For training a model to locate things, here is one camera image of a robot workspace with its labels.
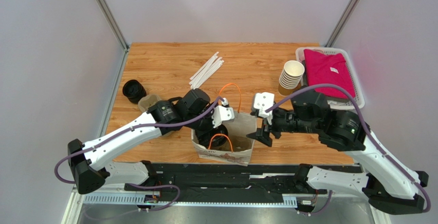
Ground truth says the cardboard cup carrier tray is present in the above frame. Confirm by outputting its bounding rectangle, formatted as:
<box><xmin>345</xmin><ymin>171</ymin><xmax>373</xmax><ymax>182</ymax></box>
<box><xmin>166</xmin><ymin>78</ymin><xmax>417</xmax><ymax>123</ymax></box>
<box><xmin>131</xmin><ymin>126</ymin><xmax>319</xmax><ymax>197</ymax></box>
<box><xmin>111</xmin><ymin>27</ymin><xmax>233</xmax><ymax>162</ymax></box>
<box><xmin>137</xmin><ymin>94</ymin><xmax>162</xmax><ymax>113</ymax></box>

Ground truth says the pink folded t-shirt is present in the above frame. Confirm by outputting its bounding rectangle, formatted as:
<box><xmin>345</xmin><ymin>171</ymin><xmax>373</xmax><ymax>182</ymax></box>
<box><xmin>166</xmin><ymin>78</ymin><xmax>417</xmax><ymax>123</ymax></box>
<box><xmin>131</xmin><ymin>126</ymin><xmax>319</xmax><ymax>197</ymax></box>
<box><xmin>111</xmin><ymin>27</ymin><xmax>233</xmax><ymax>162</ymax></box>
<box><xmin>303</xmin><ymin>49</ymin><xmax>356</xmax><ymax>97</ymax></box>

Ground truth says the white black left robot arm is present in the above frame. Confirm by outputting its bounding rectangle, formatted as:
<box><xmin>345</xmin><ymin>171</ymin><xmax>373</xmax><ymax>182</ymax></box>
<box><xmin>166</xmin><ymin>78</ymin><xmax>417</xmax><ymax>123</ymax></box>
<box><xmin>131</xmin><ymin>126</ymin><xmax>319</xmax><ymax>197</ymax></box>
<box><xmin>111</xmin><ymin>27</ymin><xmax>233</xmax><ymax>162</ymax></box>
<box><xmin>67</xmin><ymin>89</ymin><xmax>234</xmax><ymax>194</ymax></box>

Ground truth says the white wrapped straws bundle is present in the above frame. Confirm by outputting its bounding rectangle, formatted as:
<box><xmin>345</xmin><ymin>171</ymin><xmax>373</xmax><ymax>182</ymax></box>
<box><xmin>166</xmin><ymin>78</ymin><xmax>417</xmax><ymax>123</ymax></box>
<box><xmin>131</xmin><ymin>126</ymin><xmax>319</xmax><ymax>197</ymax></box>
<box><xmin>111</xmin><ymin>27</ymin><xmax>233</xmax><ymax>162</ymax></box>
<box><xmin>189</xmin><ymin>52</ymin><xmax>224</xmax><ymax>89</ymax></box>

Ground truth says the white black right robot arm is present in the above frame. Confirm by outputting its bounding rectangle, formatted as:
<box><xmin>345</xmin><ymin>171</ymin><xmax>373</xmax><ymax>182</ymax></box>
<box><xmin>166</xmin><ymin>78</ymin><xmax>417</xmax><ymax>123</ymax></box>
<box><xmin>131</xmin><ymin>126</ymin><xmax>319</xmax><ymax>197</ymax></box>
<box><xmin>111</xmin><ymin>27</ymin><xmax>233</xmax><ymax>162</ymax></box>
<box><xmin>248</xmin><ymin>88</ymin><xmax>431</xmax><ymax>215</ymax></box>

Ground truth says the aluminium frame rail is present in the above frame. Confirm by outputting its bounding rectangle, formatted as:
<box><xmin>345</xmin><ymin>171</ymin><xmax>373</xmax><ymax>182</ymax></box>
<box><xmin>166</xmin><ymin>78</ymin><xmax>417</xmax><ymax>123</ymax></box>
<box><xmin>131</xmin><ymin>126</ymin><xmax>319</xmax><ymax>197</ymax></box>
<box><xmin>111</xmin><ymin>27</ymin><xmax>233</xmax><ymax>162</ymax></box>
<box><xmin>61</xmin><ymin>169</ymin><xmax>391</xmax><ymax>224</ymax></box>

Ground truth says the white paper takeout bag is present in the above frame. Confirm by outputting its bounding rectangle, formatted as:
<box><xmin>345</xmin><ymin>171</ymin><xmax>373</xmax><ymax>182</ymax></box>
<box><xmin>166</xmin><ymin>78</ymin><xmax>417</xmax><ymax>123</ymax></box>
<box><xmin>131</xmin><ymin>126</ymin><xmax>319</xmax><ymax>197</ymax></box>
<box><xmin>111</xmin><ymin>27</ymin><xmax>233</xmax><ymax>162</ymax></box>
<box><xmin>191</xmin><ymin>83</ymin><xmax>258</xmax><ymax>167</ymax></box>

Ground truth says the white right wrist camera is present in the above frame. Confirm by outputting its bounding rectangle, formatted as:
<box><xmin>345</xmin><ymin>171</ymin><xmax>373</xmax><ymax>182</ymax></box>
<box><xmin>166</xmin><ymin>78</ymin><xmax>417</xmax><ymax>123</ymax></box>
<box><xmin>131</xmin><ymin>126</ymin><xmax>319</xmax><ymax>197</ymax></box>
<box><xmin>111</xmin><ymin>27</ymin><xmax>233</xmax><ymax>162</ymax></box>
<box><xmin>251</xmin><ymin>92</ymin><xmax>275</xmax><ymax>119</ymax></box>

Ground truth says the white plastic laundry basket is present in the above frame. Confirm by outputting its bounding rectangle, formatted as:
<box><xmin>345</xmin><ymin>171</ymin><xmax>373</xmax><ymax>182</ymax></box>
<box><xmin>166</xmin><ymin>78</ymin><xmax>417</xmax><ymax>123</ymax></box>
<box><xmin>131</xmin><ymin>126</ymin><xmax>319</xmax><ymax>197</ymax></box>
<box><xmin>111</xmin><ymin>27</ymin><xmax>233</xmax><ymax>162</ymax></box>
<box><xmin>296</xmin><ymin>47</ymin><xmax>365</xmax><ymax>108</ymax></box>

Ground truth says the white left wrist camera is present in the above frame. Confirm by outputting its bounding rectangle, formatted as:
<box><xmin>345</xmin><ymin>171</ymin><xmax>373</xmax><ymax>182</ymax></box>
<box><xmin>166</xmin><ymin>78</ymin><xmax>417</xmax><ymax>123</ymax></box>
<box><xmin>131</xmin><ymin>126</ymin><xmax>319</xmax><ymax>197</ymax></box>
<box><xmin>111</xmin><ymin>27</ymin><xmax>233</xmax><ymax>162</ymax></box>
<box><xmin>211</xmin><ymin>106</ymin><xmax>235</xmax><ymax>128</ymax></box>

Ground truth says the stack of black lids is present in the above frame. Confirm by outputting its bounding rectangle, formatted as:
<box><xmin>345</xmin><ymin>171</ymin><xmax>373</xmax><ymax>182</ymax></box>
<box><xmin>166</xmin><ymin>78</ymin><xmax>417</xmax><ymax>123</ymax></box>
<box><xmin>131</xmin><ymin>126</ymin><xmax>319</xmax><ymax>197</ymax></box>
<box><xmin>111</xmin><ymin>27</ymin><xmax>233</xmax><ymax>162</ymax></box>
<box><xmin>122</xmin><ymin>80</ymin><xmax>147</xmax><ymax>104</ymax></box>

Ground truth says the stack of paper cups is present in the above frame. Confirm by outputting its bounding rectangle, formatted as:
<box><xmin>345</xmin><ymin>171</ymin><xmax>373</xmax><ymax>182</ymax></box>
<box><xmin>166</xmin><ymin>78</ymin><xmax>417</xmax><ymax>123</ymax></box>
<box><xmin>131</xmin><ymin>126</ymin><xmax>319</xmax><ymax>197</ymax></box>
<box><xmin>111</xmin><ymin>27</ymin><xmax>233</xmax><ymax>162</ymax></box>
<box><xmin>278</xmin><ymin>61</ymin><xmax>305</xmax><ymax>96</ymax></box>

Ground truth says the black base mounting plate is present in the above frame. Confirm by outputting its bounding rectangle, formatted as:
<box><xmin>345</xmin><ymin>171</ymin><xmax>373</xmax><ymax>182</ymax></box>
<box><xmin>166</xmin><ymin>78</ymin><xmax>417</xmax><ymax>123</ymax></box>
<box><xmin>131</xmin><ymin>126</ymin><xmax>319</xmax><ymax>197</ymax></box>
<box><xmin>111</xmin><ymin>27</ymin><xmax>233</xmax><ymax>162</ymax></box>
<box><xmin>140</xmin><ymin>163</ymin><xmax>315</xmax><ymax>203</ymax></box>

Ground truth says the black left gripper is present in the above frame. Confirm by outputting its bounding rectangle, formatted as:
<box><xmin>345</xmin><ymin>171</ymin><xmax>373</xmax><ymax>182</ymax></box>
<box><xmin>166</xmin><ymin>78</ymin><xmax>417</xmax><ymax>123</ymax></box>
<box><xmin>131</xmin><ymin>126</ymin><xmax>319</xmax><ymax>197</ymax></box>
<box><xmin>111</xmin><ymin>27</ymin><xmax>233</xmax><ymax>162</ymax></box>
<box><xmin>185</xmin><ymin>102</ymin><xmax>225</xmax><ymax>147</ymax></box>

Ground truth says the black plastic cup lid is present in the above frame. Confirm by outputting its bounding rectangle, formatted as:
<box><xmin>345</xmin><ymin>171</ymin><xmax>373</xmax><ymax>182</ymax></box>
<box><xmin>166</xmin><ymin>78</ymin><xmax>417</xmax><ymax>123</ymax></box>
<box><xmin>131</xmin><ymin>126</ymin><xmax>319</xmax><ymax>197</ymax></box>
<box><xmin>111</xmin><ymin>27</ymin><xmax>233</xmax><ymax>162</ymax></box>
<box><xmin>207</xmin><ymin>125</ymin><xmax>228</xmax><ymax>149</ymax></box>

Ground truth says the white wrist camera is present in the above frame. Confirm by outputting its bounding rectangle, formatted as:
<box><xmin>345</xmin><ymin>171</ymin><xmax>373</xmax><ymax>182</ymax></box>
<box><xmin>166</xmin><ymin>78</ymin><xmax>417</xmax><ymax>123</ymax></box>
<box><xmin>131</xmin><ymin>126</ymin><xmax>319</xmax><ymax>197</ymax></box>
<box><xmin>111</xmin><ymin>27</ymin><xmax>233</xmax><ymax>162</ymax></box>
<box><xmin>211</xmin><ymin>106</ymin><xmax>235</xmax><ymax>128</ymax></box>
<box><xmin>251</xmin><ymin>92</ymin><xmax>275</xmax><ymax>119</ymax></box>

